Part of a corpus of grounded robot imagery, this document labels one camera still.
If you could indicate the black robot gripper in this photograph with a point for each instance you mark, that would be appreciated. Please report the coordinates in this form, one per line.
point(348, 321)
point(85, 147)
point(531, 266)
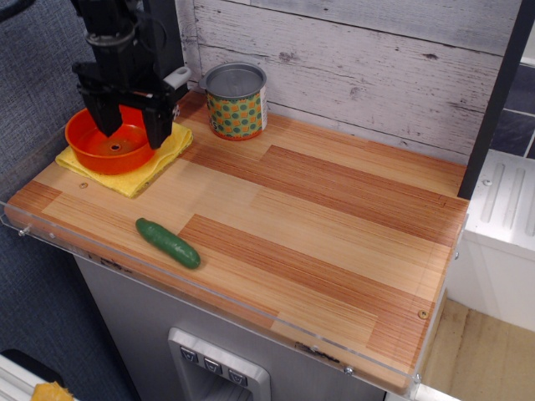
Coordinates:
point(113, 80)

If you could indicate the red pan with grey handle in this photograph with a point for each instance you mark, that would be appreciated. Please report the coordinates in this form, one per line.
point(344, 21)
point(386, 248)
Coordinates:
point(126, 150)

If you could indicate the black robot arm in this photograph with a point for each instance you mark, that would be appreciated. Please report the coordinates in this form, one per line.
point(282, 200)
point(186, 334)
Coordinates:
point(107, 17)

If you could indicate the yellow folded cloth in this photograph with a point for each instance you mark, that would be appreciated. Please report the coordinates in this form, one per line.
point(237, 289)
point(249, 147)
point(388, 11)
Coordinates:
point(131, 183)

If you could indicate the patterned tin can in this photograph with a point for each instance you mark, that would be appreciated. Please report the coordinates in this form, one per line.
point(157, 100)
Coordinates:
point(236, 100)

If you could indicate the green toy cucumber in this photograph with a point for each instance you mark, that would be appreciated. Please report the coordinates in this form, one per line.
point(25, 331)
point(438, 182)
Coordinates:
point(172, 245)

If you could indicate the grey cabinet with dispenser panel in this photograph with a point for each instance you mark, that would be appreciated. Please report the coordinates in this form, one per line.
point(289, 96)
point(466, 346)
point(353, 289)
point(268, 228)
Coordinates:
point(177, 348)

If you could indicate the yellow object at corner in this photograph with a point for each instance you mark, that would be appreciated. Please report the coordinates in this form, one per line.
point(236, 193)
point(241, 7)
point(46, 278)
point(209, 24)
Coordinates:
point(51, 392)

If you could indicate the white ribbed appliance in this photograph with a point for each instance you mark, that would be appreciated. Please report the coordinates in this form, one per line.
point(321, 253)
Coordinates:
point(493, 269)

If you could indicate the black right upright post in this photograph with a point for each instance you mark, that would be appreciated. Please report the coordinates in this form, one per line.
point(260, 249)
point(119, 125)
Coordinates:
point(506, 74)

